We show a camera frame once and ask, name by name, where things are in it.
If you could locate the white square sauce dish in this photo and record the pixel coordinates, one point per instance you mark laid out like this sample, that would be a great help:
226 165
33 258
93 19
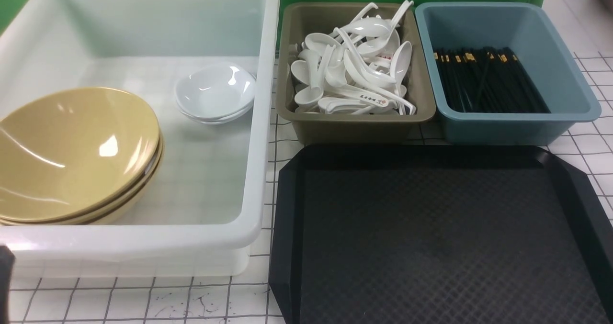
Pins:
216 91

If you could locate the yellow noodle bowl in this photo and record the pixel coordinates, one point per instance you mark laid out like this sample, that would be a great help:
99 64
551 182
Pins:
74 151

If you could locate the white ceramic soup spoon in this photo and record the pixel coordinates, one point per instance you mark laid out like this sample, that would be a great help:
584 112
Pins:
376 77

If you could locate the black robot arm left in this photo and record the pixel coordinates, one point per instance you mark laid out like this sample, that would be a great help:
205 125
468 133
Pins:
7 261

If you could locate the yellow bowl underneath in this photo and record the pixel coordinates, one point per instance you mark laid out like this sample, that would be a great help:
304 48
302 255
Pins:
122 213

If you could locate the olive plastic spoon bin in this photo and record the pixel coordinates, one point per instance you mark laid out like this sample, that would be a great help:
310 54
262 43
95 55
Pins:
304 18

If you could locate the black plastic serving tray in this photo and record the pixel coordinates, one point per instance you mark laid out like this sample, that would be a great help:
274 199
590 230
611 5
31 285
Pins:
434 234

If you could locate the pile of white spoons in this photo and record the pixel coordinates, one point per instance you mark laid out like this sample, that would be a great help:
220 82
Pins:
328 82

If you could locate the white sauce dish in tub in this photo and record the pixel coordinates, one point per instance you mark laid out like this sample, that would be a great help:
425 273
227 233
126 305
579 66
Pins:
218 121

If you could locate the large white plastic tub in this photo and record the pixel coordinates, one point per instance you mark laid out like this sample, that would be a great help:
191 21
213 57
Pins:
203 208

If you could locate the bundle of black chopsticks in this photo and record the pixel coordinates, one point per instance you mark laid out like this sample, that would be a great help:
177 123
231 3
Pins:
487 80

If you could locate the blue plastic chopstick bin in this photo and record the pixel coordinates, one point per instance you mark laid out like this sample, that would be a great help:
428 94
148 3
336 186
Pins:
526 30

